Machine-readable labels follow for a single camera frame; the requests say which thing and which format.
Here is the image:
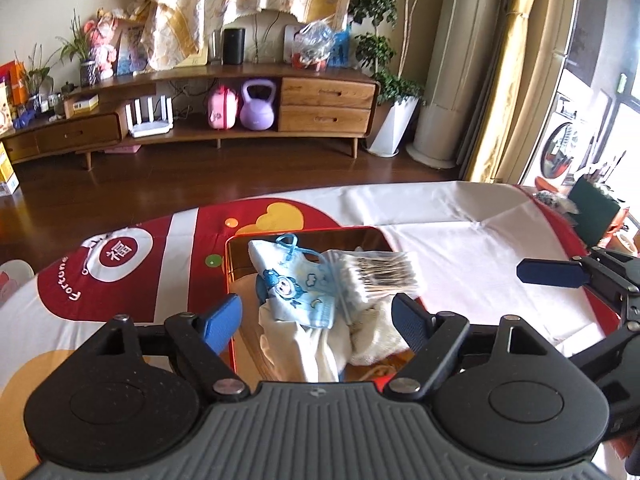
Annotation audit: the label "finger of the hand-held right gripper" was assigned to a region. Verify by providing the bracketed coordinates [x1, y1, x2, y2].
[516, 249, 640, 311]

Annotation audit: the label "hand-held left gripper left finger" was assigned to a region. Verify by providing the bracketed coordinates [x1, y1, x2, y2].
[95, 293, 250, 403]

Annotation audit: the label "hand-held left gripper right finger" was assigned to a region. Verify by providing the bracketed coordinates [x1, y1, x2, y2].
[384, 293, 551, 402]

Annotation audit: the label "white knit cloth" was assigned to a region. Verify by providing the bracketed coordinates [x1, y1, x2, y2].
[348, 304, 412, 367]

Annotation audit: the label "clear bag of cotton swabs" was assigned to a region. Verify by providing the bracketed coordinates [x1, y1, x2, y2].
[320, 249, 427, 317]

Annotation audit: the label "blue printed child face mask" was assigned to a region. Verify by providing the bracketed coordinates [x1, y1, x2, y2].
[248, 234, 337, 330]

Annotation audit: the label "red box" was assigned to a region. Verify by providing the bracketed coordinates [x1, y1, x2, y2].
[224, 226, 416, 396]

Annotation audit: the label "green chair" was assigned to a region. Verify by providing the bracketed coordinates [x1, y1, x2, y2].
[567, 177, 631, 248]

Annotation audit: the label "printed white red tablecloth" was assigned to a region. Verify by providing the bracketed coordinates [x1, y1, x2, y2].
[0, 180, 626, 480]

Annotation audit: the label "white folded cloth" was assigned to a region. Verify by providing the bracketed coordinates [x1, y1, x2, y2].
[259, 305, 353, 385]

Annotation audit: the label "washing machine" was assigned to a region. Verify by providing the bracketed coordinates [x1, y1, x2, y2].
[537, 92, 587, 181]

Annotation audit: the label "yellow curtain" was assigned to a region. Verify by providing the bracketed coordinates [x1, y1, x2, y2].
[467, 0, 556, 183]

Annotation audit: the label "potted tree white planter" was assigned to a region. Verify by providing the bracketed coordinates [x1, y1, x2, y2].
[347, 0, 451, 158]

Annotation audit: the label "white router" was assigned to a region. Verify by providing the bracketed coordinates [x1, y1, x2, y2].
[124, 96, 175, 139]

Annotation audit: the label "purple kettlebell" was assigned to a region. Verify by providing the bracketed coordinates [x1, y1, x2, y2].
[239, 79, 277, 130]

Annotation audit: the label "pink toy suitcase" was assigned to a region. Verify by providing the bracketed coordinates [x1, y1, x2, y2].
[207, 85, 239, 130]

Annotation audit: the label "beige floor air conditioner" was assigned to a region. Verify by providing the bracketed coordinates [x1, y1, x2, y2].
[406, 0, 506, 170]

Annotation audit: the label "wooden TV cabinet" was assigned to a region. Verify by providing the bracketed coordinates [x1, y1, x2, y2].
[0, 62, 381, 171]

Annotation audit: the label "yellow flat box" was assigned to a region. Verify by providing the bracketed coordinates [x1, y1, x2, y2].
[64, 95, 100, 118]

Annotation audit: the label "yellow carton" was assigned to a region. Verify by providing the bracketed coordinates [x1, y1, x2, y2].
[0, 141, 20, 196]

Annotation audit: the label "black cylinder speaker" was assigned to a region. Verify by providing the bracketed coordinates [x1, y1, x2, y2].
[221, 27, 247, 66]

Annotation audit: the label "orchid plant in pot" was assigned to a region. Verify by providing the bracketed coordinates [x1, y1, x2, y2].
[57, 10, 101, 88]

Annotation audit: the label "doll gift box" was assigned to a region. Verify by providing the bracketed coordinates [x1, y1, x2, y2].
[116, 25, 148, 76]

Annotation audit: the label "clear plastic bag with items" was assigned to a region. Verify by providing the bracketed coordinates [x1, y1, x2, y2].
[292, 19, 335, 71]

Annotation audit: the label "pink plush doll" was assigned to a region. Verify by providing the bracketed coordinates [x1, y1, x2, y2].
[82, 7, 118, 81]

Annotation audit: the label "small green potted plant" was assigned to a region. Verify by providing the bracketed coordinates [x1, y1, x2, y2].
[15, 45, 56, 111]

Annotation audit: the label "orange paper bags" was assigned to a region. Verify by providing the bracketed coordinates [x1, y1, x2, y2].
[0, 60, 30, 106]

